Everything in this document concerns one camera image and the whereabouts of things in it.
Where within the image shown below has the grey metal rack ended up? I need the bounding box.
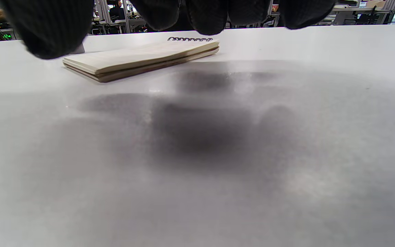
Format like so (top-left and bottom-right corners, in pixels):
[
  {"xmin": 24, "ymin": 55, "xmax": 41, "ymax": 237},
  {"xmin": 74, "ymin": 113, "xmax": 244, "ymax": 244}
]
[{"xmin": 92, "ymin": 0, "xmax": 147, "ymax": 35}]

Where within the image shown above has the person's right hand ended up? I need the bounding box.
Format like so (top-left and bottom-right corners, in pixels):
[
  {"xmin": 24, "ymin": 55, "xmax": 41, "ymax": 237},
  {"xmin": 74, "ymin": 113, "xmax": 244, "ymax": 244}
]
[{"xmin": 0, "ymin": 0, "xmax": 337, "ymax": 60}]

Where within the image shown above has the grey background desk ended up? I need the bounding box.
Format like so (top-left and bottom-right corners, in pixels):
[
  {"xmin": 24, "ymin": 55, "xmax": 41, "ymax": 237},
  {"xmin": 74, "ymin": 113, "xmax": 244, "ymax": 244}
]
[{"xmin": 331, "ymin": 0, "xmax": 395, "ymax": 25}]

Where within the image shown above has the white spiral notebook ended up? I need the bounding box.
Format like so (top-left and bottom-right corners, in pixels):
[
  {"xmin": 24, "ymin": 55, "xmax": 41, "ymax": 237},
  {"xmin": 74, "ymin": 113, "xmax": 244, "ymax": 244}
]
[{"xmin": 62, "ymin": 37, "xmax": 220, "ymax": 83}]

